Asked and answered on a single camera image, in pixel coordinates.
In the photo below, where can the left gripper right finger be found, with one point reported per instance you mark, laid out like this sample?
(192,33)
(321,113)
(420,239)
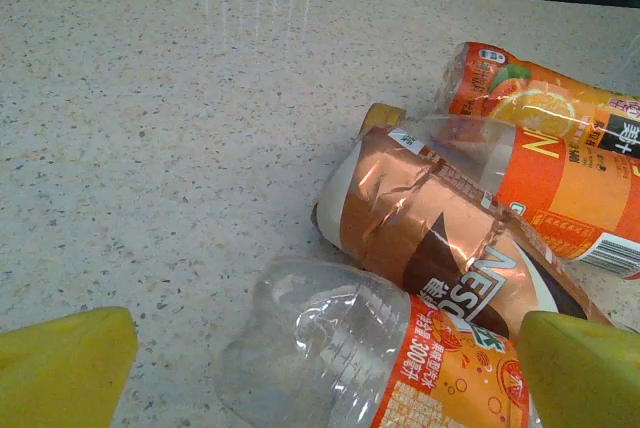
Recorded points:
(585,378)

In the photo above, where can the copper brown coffee bottle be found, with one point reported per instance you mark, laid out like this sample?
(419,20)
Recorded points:
(400,218)

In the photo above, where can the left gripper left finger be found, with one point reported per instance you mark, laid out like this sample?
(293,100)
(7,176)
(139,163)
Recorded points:
(55,378)

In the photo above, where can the orange label bottle with barcode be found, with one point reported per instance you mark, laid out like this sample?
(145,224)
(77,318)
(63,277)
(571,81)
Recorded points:
(565,183)

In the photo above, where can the orange juice bottle fruit print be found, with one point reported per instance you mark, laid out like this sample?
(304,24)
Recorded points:
(530,98)

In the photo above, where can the clear bottle orange label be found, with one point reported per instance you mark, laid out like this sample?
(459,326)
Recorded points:
(325,348)

